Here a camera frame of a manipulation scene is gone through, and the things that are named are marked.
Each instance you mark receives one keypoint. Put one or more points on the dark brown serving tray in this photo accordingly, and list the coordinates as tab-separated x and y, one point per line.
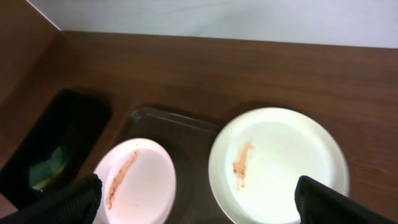
188	141

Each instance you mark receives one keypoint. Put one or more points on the green yellow sponge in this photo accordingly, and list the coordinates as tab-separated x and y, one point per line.
45	172

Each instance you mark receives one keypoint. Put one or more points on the white plate with sauce streak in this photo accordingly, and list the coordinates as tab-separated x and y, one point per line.
138	183

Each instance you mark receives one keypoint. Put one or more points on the black plastic tray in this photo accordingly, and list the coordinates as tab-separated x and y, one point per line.
72	120

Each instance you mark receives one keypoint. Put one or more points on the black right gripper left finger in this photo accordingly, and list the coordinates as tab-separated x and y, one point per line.
76	203

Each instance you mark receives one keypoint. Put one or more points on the white plate bottom right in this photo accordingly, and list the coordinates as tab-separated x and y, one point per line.
257	159

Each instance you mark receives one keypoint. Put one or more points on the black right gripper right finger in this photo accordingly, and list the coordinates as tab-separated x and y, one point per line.
319	204

